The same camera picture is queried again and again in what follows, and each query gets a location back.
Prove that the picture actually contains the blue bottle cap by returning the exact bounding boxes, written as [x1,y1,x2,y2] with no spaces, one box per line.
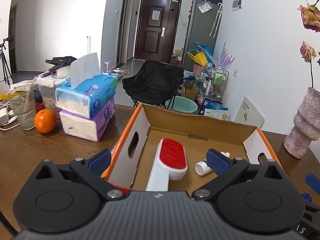
[302,192,313,203]

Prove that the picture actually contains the white spray bottle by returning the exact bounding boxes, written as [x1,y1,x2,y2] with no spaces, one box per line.
[195,149,231,176]

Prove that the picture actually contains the orange cardboard box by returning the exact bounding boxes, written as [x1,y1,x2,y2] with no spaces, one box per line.
[102,105,278,193]

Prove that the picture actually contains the purple tissue pack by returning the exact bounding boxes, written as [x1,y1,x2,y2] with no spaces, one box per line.
[59,97,115,142]

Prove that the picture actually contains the pink textured vase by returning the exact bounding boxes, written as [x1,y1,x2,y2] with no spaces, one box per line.
[284,87,319,159]

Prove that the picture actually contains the white red lint brush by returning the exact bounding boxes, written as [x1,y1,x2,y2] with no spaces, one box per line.
[146,138,188,192]

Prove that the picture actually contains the orange fruit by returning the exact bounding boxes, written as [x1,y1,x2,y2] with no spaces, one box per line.
[34,109,56,133]

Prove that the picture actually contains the blue tissue pack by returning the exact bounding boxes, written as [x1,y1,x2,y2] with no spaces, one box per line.
[55,53,118,119]

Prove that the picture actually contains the green plastic basin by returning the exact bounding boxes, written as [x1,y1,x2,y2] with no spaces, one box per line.
[165,96,198,113]

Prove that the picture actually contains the clear food container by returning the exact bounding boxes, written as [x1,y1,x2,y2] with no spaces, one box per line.
[37,75,71,119]

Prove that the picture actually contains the drinking glass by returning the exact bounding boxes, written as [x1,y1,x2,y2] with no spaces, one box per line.
[8,88,36,131]

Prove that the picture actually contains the black folding chair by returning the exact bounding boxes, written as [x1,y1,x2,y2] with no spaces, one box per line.
[122,61,184,108]

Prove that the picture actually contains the grey refrigerator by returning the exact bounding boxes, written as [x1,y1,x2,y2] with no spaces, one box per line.
[181,0,222,72]

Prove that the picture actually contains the dark brown door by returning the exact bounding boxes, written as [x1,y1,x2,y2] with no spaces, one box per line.
[134,0,182,63]

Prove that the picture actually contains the dried pink roses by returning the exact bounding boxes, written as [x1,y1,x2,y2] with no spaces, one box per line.
[297,0,319,88]

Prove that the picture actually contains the white board leaning on wall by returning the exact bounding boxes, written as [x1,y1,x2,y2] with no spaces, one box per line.
[234,96,265,128]

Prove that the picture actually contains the wire storage rack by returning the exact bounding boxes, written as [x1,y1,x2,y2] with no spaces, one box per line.
[197,67,229,104]

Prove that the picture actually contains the white charger with cable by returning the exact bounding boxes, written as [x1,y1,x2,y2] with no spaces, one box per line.
[1,108,20,132]

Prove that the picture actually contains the camera tripod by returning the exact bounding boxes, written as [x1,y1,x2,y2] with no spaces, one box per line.
[0,37,13,86]

